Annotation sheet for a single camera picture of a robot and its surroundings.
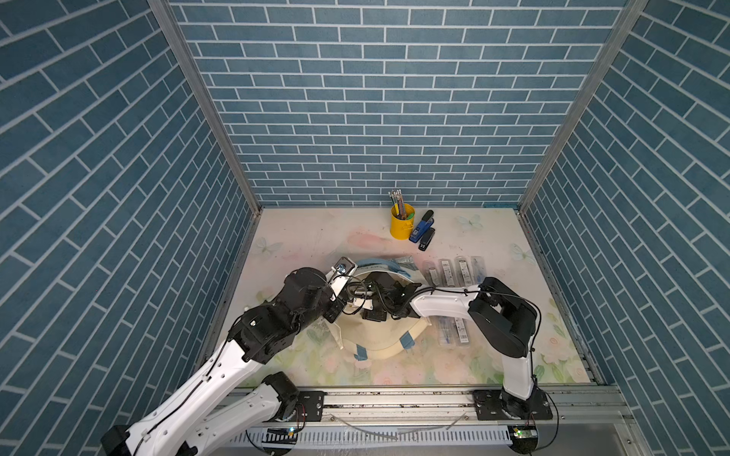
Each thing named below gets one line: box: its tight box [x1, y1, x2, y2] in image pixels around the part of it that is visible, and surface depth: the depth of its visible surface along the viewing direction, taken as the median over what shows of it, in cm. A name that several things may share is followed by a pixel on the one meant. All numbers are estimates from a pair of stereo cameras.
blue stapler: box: [408, 209, 435, 244], surface depth 114 cm
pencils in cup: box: [387, 189, 408, 220], surface depth 107 cm
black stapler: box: [418, 228, 436, 252], surface depth 110 cm
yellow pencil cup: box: [389, 202, 416, 241], surface depth 107 cm
